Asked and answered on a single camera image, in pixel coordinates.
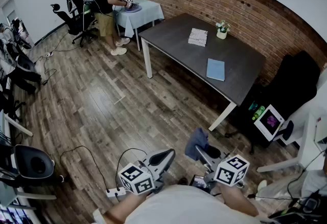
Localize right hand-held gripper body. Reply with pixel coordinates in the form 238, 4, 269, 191
204, 154, 250, 193

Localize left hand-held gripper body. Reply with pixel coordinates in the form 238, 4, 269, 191
118, 158, 167, 195

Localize dark blue cloth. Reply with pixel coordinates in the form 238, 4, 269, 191
184, 127, 209, 161

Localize light blue notebook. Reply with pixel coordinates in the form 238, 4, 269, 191
206, 58, 225, 82

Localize person's right forearm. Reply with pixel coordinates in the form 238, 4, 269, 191
217, 184, 259, 217

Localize person's left forearm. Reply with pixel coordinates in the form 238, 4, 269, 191
103, 191, 151, 224

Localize white power strip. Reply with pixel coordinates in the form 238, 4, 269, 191
106, 187, 127, 198

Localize black waist device with screen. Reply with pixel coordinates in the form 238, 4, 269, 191
190, 174, 208, 189

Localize person's white shirt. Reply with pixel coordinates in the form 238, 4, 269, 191
125, 184, 259, 224

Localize green bottle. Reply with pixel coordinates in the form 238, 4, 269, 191
252, 105, 266, 121

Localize white desk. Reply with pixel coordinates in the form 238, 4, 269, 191
256, 113, 327, 173

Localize black round-backed chair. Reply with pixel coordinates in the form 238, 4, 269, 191
0, 144, 56, 188

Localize black covered chair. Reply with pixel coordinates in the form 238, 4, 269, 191
240, 50, 321, 147

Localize dark table with white legs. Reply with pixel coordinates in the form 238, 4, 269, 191
138, 12, 266, 132

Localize white printed book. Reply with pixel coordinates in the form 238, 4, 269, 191
188, 28, 208, 48

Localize potted flowers in white pot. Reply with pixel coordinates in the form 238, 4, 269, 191
215, 20, 230, 40

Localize table with light blue cloth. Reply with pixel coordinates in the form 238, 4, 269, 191
113, 0, 165, 51

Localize blue bowl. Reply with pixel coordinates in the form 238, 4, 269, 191
124, 3, 143, 13

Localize black office chair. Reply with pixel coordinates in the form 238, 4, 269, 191
50, 3, 99, 48

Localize black cable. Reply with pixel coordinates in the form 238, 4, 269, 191
60, 145, 109, 192
116, 148, 148, 190

